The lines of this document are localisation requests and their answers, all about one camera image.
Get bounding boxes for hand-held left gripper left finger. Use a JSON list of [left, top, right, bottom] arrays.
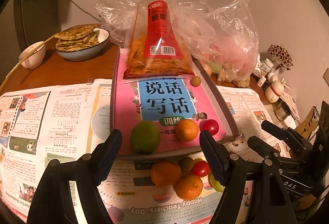
[[27, 129, 122, 224]]

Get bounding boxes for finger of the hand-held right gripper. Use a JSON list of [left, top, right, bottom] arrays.
[[261, 121, 314, 149], [247, 136, 307, 168]]

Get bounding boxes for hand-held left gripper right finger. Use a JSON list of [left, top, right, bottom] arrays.
[[199, 130, 296, 224]]

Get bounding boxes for red cherry tomato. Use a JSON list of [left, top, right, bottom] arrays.
[[191, 161, 211, 178], [201, 119, 220, 135]]

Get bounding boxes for green fruit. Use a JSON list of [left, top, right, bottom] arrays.
[[179, 157, 194, 172]]

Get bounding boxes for mandarin orange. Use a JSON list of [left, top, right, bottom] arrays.
[[174, 173, 203, 200], [151, 160, 182, 188], [176, 119, 199, 142]]

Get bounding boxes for pink book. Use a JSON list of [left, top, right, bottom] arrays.
[[116, 60, 228, 155], [109, 46, 242, 158]]

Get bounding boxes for steel cup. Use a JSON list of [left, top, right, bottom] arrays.
[[275, 102, 292, 122]]

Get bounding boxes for wooden stand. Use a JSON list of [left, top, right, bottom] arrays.
[[295, 106, 325, 138]]

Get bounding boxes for loose paper sheets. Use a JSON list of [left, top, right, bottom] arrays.
[[280, 90, 300, 121]]

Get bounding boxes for white ceramic figurine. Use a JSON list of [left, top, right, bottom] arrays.
[[265, 77, 287, 102]]

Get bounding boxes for newspaper with photos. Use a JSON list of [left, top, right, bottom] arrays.
[[0, 77, 255, 224]]

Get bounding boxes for bagged pile of longans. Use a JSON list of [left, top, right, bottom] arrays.
[[217, 66, 251, 87]]

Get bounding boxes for clear plastic bag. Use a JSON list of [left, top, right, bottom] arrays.
[[95, 0, 259, 87]]

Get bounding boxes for blue bowl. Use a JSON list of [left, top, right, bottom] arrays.
[[55, 28, 110, 62]]

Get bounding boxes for stack of flatbreads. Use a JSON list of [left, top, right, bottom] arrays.
[[55, 24, 100, 52]]

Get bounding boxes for small white bowl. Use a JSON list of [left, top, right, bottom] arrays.
[[19, 41, 47, 70]]

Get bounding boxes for wooden chopsticks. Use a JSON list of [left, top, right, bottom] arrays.
[[0, 33, 59, 87]]

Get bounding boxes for red snack bag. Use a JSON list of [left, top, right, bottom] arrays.
[[123, 0, 195, 80]]

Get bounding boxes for grey fridge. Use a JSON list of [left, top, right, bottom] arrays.
[[0, 0, 36, 46]]

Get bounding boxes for black cable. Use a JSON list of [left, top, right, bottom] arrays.
[[62, 0, 104, 22]]

